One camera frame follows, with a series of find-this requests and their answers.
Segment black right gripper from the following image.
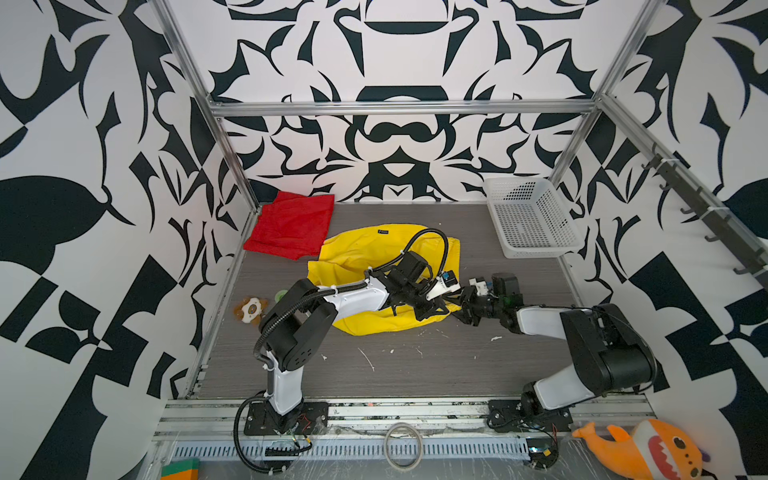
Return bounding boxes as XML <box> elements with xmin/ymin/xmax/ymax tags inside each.
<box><xmin>451</xmin><ymin>286</ymin><xmax>506</xmax><ymax>326</ymax></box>

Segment yellow shorts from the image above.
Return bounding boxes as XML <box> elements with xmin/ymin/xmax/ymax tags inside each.
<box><xmin>308</xmin><ymin>224</ymin><xmax>446</xmax><ymax>336</ymax></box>

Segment red shorts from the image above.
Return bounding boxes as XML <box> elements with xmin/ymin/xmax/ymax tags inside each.
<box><xmin>243</xmin><ymin>192</ymin><xmax>335</xmax><ymax>260</ymax></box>

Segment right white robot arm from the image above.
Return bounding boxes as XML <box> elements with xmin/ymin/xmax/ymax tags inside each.
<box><xmin>455</xmin><ymin>274</ymin><xmax>658</xmax><ymax>417</ymax></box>

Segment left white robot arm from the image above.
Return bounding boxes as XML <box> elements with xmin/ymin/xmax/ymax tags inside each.
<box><xmin>253</xmin><ymin>252</ymin><xmax>460</xmax><ymax>417</ymax></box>

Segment white plastic basket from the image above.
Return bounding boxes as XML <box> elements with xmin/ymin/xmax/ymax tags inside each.
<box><xmin>483</xmin><ymin>176</ymin><xmax>583</xmax><ymax>259</ymax></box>

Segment brown white paw toy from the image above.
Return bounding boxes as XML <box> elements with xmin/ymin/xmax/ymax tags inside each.
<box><xmin>233</xmin><ymin>297</ymin><xmax>268</xmax><ymax>325</ymax></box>

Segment orange shark plush toy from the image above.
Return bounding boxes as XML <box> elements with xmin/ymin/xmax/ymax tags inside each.
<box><xmin>572</xmin><ymin>419</ymin><xmax>710</xmax><ymax>480</ymax></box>

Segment green orange block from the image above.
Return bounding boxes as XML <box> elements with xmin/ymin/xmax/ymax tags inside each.
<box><xmin>160</xmin><ymin>458</ymin><xmax>200</xmax><ymax>480</ymax></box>

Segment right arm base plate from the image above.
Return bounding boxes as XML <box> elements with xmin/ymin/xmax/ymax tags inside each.
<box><xmin>486</xmin><ymin>392</ymin><xmax>573</xmax><ymax>433</ymax></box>

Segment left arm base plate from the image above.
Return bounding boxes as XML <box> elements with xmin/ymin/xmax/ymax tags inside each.
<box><xmin>244</xmin><ymin>401</ymin><xmax>329</xmax><ymax>436</ymax></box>

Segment aluminium frame crossbar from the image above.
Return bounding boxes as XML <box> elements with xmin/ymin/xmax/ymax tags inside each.
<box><xmin>209</xmin><ymin>99</ymin><xmax>596</xmax><ymax>118</ymax></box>

